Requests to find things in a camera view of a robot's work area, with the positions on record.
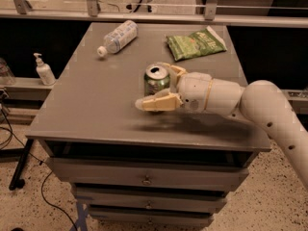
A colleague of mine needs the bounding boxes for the metal railing frame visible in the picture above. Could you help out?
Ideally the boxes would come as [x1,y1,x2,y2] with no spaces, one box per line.
[0,0,308,28]

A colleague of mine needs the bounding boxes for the clear plastic water bottle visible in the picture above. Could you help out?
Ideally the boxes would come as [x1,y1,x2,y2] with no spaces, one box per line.
[97,20,138,58]

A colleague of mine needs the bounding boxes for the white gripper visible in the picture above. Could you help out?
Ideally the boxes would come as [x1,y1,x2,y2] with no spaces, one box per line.
[135,62,213,113]

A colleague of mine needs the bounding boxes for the grey drawer cabinet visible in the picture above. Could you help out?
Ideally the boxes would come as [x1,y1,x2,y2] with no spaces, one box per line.
[28,23,270,227]

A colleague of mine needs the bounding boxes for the black floor cable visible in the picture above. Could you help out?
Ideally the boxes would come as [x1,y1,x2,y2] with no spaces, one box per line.
[0,106,79,231]

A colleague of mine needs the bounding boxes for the black stand leg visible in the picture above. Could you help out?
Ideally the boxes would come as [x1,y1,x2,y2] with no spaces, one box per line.
[9,140,34,191]

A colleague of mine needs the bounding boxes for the white pump dispenser bottle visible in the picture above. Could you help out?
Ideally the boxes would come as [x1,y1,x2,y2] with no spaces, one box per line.
[34,53,56,86]

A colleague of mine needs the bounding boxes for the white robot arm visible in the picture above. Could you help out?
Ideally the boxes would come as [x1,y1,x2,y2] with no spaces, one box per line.
[136,64,308,188]

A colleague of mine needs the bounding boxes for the green soda can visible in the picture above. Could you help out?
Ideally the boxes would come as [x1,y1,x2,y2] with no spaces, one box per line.
[143,62,170,97]

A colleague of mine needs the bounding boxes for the clear glass jar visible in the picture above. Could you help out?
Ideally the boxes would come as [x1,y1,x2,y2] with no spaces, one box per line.
[0,58,16,86]

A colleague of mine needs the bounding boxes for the green chip bag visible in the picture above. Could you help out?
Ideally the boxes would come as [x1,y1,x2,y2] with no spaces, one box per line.
[166,26,227,62]

